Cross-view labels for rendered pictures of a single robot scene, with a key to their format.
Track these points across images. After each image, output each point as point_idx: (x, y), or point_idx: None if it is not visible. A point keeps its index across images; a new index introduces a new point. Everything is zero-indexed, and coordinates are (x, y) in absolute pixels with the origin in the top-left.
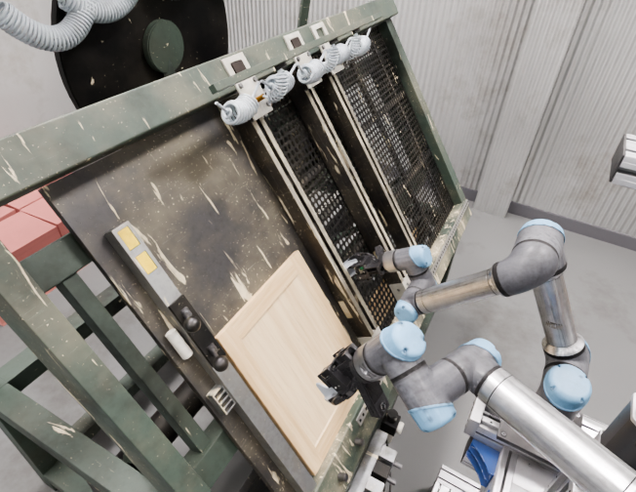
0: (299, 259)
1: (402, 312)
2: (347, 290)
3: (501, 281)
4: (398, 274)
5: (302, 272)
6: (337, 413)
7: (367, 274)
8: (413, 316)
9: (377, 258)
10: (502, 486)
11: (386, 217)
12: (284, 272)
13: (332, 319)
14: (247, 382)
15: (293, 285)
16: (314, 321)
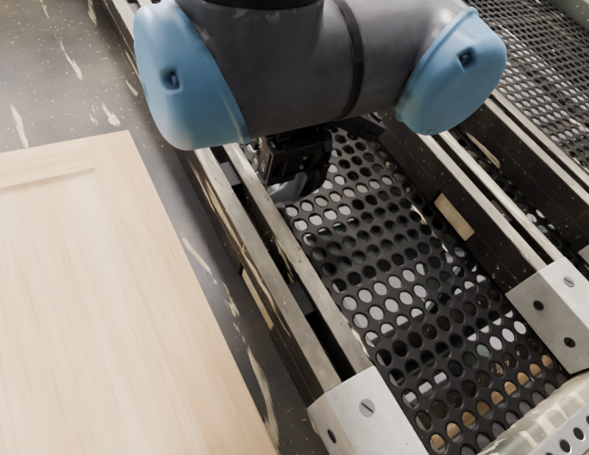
0: (122, 144)
1: (142, 67)
2: (237, 217)
3: None
4: (516, 245)
5: (115, 170)
6: None
7: (261, 138)
8: (147, 33)
9: (447, 216)
10: None
11: (490, 142)
12: (45, 153)
13: (178, 305)
14: None
15: (62, 186)
16: (95, 290)
